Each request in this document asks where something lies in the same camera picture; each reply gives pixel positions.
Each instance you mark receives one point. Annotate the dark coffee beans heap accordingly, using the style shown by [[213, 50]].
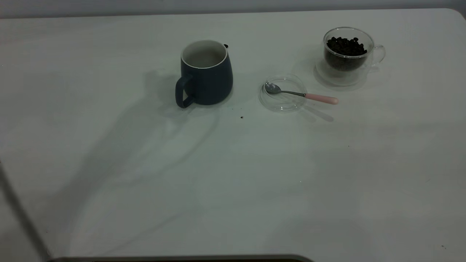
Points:
[[346, 47]]

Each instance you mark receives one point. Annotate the dark grey ceramic mug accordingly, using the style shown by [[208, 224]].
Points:
[[211, 83]]

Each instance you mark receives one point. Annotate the clear round glass dish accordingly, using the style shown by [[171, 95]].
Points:
[[284, 104]]

